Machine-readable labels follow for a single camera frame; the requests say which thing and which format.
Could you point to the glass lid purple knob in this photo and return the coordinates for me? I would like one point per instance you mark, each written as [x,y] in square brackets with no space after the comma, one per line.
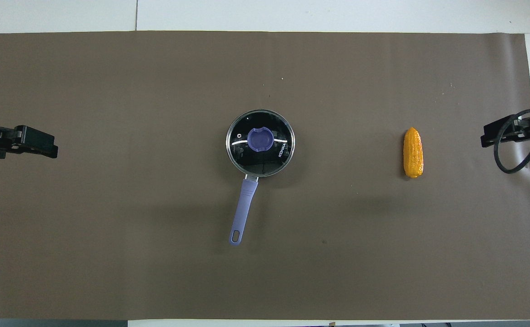
[260,150]

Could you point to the brown table mat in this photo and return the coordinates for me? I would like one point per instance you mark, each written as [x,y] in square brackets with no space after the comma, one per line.
[156,91]

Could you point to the yellow corn cob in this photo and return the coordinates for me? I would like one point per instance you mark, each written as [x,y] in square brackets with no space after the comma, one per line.
[413,153]

